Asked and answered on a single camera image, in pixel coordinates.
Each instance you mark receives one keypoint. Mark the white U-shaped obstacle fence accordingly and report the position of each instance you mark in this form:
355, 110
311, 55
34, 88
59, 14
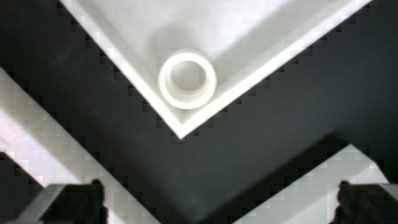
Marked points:
53, 159

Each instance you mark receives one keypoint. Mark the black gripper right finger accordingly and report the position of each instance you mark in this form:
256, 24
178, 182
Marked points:
366, 204

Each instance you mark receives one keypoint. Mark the white square tabletop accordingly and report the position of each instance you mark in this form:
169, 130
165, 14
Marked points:
199, 47

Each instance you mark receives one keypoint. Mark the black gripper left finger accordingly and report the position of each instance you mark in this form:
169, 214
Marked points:
68, 204

